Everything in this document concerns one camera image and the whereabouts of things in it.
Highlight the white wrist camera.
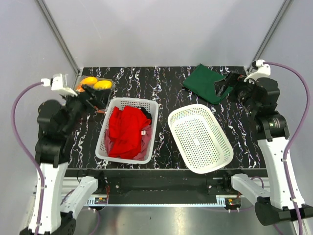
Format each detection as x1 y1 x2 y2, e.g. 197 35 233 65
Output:
244 59 271 83
41 73 78 97

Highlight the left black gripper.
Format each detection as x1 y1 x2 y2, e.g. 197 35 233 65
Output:
61 82 112 133

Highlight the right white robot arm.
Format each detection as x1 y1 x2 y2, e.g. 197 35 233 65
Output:
218 72 313 226

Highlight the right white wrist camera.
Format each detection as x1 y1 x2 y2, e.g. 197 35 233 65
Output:
244 59 271 83

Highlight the aluminium rail frame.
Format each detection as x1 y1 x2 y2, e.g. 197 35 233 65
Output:
31 177 300 206

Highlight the red cloth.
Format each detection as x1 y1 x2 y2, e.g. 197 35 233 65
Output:
107 106 152 159

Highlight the black cloth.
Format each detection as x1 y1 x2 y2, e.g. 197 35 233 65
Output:
138 107 152 121

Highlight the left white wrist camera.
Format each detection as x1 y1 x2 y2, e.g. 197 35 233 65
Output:
41 73 78 97

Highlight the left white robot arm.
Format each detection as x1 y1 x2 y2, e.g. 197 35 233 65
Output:
20 85 107 235

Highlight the pink cloth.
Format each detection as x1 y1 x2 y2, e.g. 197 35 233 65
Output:
104 125 152 161

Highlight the orange fake mango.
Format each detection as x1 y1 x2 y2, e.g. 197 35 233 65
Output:
80 76 98 86

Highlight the white oval perforated basket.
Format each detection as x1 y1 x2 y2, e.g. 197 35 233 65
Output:
168 104 234 174

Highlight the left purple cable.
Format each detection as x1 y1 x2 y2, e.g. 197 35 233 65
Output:
11 82 46 235

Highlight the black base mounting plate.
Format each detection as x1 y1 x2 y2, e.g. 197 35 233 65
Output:
78 168 250 205

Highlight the white rectangular laundry basket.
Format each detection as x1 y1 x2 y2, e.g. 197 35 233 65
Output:
95 97 158 164

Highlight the green folded cloth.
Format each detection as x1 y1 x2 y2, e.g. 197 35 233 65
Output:
183 64 233 105

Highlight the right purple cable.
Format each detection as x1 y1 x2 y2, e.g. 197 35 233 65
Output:
263 61 311 235

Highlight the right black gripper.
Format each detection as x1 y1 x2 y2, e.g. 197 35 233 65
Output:
213 70 258 114

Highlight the purple cable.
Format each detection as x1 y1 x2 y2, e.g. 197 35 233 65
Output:
11 82 46 235
263 61 311 235

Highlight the clear zip top bag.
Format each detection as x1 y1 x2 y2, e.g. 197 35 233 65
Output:
75 76 115 111

